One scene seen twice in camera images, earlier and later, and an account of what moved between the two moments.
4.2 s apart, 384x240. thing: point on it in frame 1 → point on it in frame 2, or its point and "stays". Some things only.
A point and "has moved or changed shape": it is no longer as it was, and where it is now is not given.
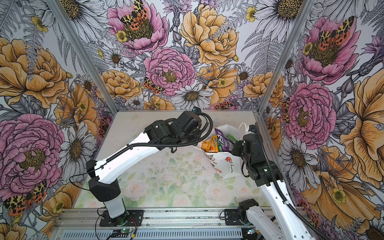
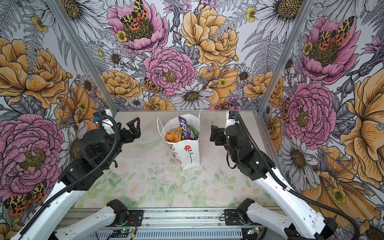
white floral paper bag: [218, 147] has moved or changed shape
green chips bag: [230, 137] has moved or changed shape
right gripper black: [235, 150] → [220, 132]
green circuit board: [122, 233] stays
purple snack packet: [223, 141] has moved or changed shape
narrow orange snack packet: [211, 145] has moved or changed shape
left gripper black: [196, 135] → [136, 132]
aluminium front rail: [74, 223] stays
